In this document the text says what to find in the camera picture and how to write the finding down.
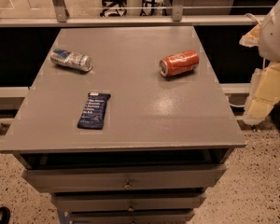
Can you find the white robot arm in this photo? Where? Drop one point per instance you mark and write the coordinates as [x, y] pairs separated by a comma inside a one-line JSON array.
[[269, 35]]

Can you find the red coke can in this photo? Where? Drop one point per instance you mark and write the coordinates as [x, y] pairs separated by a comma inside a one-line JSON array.
[[179, 63]]

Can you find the silver blue energy drink can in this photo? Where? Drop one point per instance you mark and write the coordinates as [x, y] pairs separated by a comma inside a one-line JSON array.
[[71, 59]]

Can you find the grey drawer cabinet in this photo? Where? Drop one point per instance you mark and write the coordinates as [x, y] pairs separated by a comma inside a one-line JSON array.
[[150, 120]]

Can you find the dark blue snack bar wrapper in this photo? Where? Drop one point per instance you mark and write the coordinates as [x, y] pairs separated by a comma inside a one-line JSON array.
[[93, 114]]

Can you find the top grey drawer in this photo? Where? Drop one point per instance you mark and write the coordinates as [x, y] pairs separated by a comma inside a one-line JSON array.
[[125, 178]]

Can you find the grey drawer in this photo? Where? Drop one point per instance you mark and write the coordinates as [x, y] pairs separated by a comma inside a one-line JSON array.
[[180, 216], [129, 201], [125, 178]]

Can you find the middle grey drawer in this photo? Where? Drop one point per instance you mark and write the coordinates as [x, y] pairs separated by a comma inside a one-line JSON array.
[[129, 201]]

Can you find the bottom grey drawer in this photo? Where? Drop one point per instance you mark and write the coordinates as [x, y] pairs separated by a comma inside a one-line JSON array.
[[180, 216]]

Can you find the black office chair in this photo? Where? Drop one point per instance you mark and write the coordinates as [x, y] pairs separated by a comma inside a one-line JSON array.
[[113, 0]]

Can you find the grey metal railing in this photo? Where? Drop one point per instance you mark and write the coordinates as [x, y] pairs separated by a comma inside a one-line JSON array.
[[93, 13]]

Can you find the black shoe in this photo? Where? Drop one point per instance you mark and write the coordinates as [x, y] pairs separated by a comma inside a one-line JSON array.
[[4, 215]]

